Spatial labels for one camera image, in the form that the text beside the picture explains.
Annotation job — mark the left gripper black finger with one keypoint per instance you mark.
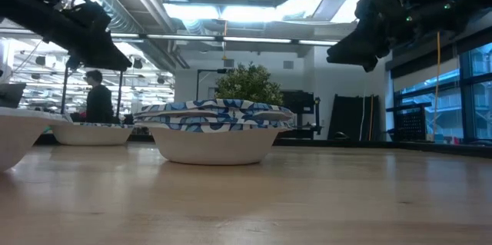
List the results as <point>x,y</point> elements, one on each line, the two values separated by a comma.
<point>100,51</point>
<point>104,66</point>

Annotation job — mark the blue patterned white paper bowl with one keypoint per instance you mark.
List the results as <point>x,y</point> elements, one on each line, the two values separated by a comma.
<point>173,113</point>
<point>215,147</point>
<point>15,137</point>
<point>215,103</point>
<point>92,135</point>

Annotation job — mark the black light stand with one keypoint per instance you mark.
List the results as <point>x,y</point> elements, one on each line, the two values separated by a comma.
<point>120,95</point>
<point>65,91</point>

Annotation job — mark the person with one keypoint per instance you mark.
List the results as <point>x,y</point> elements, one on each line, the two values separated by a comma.
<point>99,103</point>

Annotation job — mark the black leaning panels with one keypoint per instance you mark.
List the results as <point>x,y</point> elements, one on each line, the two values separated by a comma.
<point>346,118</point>

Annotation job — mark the black mesh cart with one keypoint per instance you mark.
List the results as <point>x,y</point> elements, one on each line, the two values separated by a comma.
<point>411,126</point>

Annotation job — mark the black equipment rack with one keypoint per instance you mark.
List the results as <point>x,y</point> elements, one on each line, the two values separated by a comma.
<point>301,103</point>

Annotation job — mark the long ceiling light strip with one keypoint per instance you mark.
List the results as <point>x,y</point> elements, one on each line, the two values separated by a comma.
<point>253,40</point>

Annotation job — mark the small green potted plant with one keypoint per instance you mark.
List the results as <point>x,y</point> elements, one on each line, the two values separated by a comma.
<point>250,83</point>

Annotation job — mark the silver ventilation duct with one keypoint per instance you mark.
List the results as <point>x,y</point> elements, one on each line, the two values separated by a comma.
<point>111,7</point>

